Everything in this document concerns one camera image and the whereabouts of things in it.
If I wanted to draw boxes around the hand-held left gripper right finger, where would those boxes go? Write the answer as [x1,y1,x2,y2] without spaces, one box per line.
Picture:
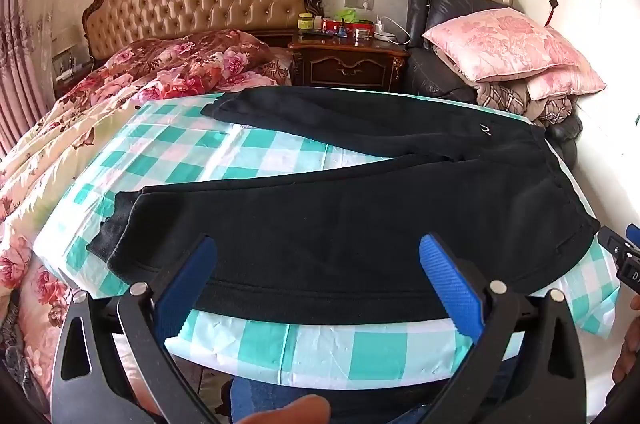
[419,233,586,424]

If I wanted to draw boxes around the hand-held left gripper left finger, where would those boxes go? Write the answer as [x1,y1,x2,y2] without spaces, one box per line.
[50,234,218,424]

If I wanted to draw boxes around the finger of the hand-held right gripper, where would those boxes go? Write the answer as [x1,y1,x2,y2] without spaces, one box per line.
[598,224,640,265]

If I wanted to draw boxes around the black pants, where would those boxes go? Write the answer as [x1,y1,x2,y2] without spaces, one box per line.
[87,86,601,325]

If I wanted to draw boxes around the person's right hand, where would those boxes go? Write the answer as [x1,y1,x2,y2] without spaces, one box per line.
[612,293,640,385]

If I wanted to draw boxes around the person's left hand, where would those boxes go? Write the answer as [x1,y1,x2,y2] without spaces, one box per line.
[235,394,332,424]

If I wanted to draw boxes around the teal white checked cloth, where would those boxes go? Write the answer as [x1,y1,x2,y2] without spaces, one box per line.
[35,91,621,392]

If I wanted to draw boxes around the small pink floral pillow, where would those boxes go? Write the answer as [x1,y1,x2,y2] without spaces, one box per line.
[525,26,607,101]

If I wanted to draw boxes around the floral quilt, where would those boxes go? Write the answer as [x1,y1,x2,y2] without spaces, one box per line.
[0,28,291,405]

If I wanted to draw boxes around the black leather armchair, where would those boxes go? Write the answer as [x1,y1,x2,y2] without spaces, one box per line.
[402,0,583,155]

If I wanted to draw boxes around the large pink floral pillow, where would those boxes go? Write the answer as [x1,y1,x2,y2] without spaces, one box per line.
[422,8,581,83]

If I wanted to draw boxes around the dark wooden nightstand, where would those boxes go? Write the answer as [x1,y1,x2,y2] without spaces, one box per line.
[287,31,411,93]

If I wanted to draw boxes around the pink curtain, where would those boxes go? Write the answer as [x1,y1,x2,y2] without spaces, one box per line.
[0,0,56,155]

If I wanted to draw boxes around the red box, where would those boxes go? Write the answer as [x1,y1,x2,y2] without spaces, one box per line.
[322,18,376,33]

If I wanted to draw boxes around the green cloth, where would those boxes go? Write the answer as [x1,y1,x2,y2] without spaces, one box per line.
[334,8,371,23]

